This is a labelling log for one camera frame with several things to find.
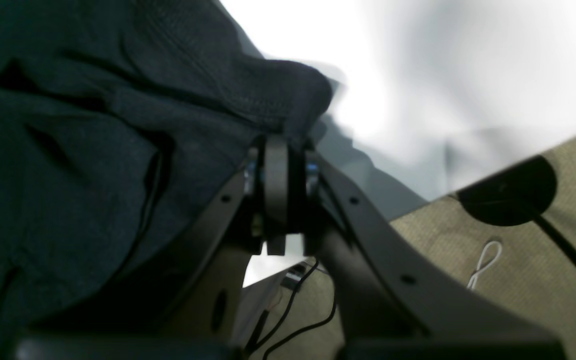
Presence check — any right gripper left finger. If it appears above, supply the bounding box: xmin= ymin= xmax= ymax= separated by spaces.
xmin=18 ymin=136 xmax=289 ymax=360

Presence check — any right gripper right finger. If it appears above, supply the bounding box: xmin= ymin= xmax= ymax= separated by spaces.
xmin=288 ymin=146 xmax=566 ymax=360

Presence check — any black T-shirt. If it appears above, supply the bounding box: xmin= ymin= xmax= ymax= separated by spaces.
xmin=0 ymin=0 xmax=333 ymax=357

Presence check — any black table leg base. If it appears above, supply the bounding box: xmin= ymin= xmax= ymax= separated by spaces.
xmin=455 ymin=155 xmax=576 ymax=316

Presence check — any white cable loop on floor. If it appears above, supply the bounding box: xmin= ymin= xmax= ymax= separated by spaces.
xmin=467 ymin=240 xmax=504 ymax=292

